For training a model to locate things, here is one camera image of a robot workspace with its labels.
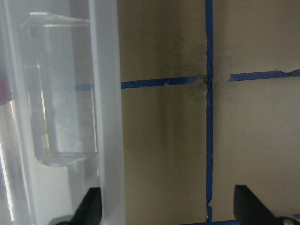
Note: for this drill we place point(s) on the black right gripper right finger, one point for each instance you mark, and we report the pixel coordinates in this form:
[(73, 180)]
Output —
[(249, 210)]

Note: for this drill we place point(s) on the clear plastic box lid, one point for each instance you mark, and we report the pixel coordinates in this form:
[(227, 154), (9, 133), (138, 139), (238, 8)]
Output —
[(61, 133)]

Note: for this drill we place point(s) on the red block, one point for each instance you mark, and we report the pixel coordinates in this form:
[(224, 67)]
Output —
[(5, 94)]

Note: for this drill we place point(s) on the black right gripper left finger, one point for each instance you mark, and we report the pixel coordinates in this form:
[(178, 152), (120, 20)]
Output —
[(89, 211)]

